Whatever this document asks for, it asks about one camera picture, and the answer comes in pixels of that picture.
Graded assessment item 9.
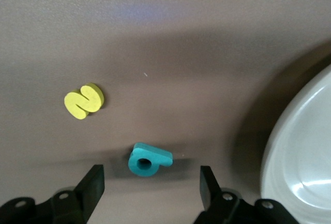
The teal foam letter g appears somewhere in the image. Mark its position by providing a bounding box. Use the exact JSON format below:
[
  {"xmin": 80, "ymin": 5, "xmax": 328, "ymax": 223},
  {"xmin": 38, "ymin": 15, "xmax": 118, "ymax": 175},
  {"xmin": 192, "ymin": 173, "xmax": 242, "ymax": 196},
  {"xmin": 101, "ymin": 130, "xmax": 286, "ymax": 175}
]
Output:
[{"xmin": 128, "ymin": 142, "xmax": 173, "ymax": 177}]

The beige brown plate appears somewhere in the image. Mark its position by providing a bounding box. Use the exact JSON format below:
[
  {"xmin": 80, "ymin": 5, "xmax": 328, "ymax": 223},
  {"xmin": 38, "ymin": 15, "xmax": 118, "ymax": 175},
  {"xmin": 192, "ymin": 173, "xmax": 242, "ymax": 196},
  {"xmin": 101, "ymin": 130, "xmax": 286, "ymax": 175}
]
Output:
[{"xmin": 260, "ymin": 63, "xmax": 331, "ymax": 224}]

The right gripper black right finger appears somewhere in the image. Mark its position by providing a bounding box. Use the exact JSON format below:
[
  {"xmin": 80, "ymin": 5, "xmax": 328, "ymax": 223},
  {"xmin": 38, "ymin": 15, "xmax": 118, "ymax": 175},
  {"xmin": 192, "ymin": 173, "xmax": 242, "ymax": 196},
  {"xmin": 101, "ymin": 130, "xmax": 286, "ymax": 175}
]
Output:
[{"xmin": 192, "ymin": 166, "xmax": 299, "ymax": 224}]

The yellow foam letter s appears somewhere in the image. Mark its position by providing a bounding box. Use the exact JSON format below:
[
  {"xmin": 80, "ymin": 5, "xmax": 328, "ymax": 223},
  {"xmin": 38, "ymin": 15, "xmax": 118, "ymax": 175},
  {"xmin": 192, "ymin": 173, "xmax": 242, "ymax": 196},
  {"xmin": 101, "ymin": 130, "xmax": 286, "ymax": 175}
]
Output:
[{"xmin": 64, "ymin": 83, "xmax": 105, "ymax": 120}]

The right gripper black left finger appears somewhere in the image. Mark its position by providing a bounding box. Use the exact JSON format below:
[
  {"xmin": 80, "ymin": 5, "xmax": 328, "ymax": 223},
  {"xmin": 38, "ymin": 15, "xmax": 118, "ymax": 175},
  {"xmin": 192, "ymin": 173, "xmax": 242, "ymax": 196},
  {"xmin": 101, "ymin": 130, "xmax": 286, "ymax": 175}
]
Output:
[{"xmin": 0, "ymin": 165, "xmax": 105, "ymax": 224}]

